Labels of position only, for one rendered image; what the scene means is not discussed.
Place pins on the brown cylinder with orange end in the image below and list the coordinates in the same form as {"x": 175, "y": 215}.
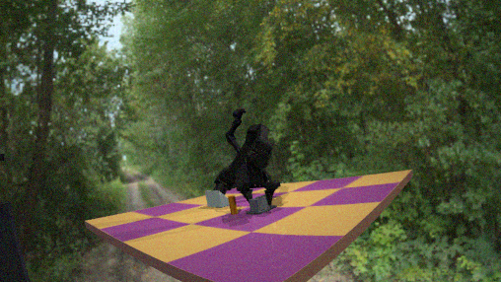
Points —
{"x": 233, "y": 204}

